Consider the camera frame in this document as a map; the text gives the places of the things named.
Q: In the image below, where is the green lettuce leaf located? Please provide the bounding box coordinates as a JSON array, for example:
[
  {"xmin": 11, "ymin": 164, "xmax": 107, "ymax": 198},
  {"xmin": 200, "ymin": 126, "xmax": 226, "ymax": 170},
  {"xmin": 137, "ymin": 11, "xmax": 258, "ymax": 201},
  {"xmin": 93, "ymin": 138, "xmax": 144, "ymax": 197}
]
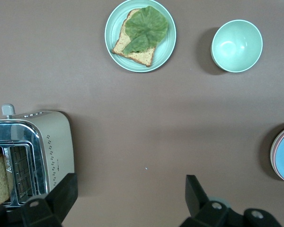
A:
[{"xmin": 122, "ymin": 5, "xmax": 169, "ymax": 56}]

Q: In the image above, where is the brown table cover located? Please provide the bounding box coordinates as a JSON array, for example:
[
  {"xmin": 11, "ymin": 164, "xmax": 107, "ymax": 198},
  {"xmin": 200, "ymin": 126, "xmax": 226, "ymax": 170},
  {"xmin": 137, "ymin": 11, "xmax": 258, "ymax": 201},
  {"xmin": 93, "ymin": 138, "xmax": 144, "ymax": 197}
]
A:
[{"xmin": 0, "ymin": 0, "xmax": 284, "ymax": 227}]

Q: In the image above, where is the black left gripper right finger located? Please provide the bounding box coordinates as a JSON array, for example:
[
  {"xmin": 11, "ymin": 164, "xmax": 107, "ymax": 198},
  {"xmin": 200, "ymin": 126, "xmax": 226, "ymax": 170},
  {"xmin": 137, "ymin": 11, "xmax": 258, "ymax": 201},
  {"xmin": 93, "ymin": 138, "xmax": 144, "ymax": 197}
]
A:
[{"xmin": 179, "ymin": 174, "xmax": 283, "ymax": 227}]

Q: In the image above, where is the beige plate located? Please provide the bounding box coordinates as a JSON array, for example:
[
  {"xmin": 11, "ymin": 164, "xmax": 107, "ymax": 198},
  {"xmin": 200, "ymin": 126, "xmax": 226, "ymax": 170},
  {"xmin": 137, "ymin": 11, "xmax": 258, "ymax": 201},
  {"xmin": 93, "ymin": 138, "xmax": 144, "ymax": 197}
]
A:
[{"xmin": 269, "ymin": 122, "xmax": 284, "ymax": 183}]

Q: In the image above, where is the green bowl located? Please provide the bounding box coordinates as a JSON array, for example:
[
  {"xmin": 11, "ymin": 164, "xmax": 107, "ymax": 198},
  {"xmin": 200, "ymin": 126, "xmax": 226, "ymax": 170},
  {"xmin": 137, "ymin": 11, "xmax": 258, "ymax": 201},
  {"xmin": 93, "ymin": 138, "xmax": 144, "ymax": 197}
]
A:
[{"xmin": 211, "ymin": 19, "xmax": 264, "ymax": 73}]

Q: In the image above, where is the beige chrome toaster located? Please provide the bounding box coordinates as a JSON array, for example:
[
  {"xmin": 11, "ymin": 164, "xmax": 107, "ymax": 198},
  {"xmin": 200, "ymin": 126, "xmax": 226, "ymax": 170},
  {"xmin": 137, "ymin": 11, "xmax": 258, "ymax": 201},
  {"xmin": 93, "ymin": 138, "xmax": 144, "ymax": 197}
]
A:
[{"xmin": 0, "ymin": 103, "xmax": 76, "ymax": 210}]

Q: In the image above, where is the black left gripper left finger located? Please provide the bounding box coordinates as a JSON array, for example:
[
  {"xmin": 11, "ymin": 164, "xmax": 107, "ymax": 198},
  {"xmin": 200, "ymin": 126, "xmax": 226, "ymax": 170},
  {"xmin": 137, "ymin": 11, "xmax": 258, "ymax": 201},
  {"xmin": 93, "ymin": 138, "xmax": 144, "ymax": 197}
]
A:
[{"xmin": 21, "ymin": 172, "xmax": 79, "ymax": 227}]

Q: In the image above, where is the toasted bread slice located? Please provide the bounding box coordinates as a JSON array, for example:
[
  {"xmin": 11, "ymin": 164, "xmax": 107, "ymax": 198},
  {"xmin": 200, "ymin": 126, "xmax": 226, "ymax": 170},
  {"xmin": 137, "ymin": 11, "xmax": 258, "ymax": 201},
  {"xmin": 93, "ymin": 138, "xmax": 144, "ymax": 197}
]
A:
[{"xmin": 111, "ymin": 8, "xmax": 157, "ymax": 68}]

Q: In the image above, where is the green plate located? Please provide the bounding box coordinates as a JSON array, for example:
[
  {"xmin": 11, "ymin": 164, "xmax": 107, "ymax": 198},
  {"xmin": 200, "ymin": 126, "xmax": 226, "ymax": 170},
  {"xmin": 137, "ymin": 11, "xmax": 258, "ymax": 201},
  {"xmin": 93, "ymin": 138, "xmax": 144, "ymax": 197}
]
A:
[{"xmin": 104, "ymin": 0, "xmax": 177, "ymax": 74}]

